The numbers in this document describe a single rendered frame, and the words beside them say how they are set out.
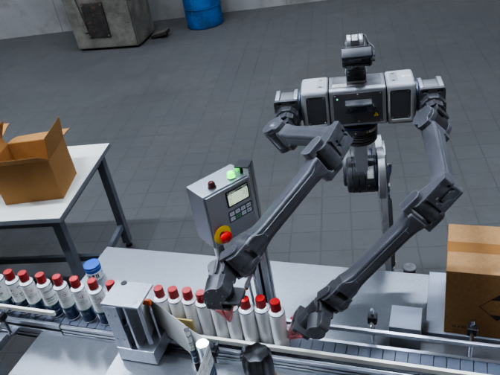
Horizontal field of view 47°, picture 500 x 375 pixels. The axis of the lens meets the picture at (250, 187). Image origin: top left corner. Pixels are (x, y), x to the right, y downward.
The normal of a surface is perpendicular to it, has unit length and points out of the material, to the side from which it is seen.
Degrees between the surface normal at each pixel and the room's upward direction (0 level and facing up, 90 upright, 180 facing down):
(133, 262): 0
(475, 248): 0
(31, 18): 90
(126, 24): 90
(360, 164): 90
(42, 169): 90
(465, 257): 0
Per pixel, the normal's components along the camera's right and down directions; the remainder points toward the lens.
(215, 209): 0.60, 0.35
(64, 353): -0.15, -0.83
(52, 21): -0.12, 0.55
